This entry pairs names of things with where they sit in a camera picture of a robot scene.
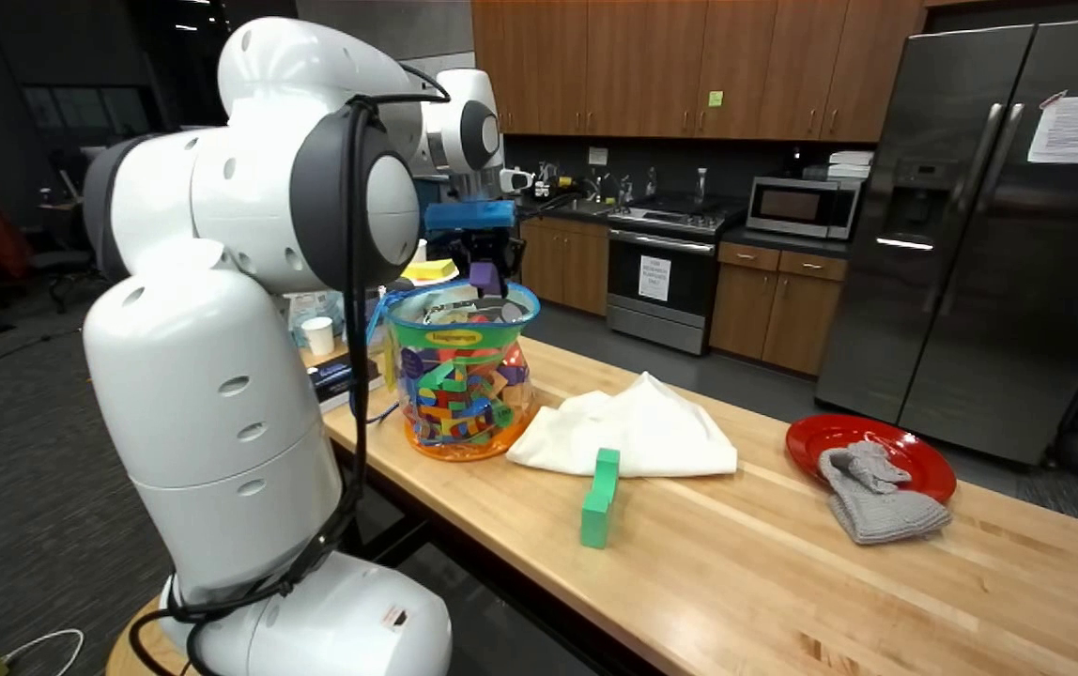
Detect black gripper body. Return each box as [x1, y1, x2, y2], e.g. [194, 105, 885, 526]
[465, 226, 530, 271]

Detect purple foam block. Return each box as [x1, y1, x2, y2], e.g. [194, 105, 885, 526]
[465, 258, 505, 299]

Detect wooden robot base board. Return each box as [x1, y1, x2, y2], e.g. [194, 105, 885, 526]
[100, 597, 191, 676]

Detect green foam block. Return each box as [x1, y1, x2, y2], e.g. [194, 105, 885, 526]
[578, 446, 622, 552]

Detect narrow wooden base cabinet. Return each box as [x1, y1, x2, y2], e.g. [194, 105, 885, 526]
[518, 209, 613, 319]

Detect clear jar of toys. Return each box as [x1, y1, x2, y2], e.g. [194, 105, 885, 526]
[384, 278, 543, 463]

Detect white oven towel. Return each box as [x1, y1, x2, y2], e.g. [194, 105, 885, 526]
[634, 253, 676, 308]

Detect stainless steel oven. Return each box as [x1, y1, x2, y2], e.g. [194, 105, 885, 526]
[604, 203, 739, 360]

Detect white paper cup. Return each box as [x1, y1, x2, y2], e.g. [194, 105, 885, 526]
[299, 314, 338, 360]

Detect black flat device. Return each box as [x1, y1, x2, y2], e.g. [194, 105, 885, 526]
[307, 356, 353, 407]

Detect white cloth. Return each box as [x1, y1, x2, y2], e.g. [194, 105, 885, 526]
[504, 367, 743, 480]

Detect wide wooden base cabinet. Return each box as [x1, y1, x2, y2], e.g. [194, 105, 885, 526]
[704, 238, 853, 380]

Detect silver microwave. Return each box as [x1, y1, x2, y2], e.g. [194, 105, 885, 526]
[743, 172, 867, 244]

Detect stack of white items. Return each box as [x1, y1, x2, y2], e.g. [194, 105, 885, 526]
[825, 145, 876, 184]

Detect grey cloth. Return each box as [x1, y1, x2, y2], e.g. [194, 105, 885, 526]
[815, 435, 952, 549]

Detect red plate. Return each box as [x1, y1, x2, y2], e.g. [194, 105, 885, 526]
[779, 410, 961, 503]

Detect stainless steel refrigerator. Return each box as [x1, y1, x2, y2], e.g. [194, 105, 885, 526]
[815, 13, 1078, 470]

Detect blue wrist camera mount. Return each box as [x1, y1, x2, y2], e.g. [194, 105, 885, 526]
[421, 198, 523, 244]

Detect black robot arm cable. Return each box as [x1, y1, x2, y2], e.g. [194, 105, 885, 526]
[123, 72, 454, 676]

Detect wooden wall cabinets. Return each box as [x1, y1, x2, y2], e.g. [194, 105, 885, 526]
[469, 0, 926, 145]

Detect white floor cable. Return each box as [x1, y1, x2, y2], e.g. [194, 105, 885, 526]
[4, 627, 95, 676]

